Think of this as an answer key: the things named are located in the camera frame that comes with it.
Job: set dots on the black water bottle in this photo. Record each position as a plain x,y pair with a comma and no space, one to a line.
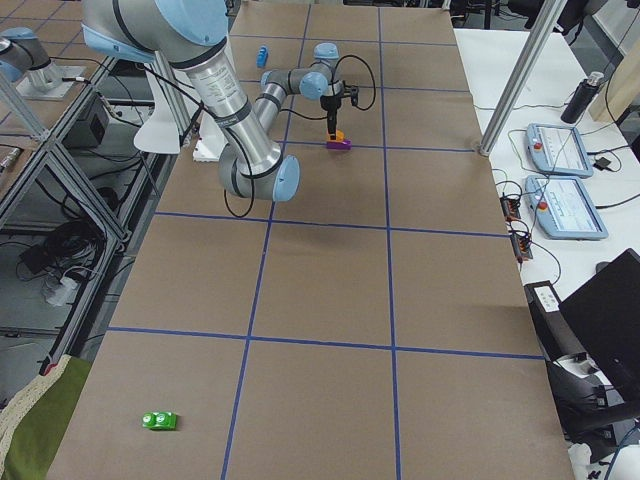
582,97

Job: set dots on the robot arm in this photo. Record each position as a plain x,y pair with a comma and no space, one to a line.
21,52
192,36

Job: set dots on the black laptop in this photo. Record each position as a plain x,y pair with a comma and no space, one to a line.
603,314

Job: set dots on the long blue toy block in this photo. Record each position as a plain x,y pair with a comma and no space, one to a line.
262,56

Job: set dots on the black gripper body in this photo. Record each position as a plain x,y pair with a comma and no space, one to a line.
329,104

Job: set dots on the green toy block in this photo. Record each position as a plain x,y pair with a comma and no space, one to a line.
159,420

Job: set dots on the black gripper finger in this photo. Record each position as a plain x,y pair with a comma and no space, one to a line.
330,123
335,121

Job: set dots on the green cloth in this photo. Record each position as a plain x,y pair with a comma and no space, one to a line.
35,420

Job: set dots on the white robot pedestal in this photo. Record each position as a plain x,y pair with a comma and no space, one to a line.
175,120

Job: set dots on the orange trapezoid block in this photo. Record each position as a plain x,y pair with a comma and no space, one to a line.
335,137

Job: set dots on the near teach pendant tablet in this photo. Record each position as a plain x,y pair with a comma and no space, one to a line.
562,208

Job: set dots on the far teach pendant tablet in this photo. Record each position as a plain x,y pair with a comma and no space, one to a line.
557,150

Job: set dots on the black office chair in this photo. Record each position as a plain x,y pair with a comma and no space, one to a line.
591,412

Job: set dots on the teach pendant tablet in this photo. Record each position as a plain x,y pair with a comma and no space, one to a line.
557,150
562,208

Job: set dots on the aluminium frame post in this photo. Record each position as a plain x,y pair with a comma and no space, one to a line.
536,40

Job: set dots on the purple trapezoid block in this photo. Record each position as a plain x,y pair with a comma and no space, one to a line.
343,145

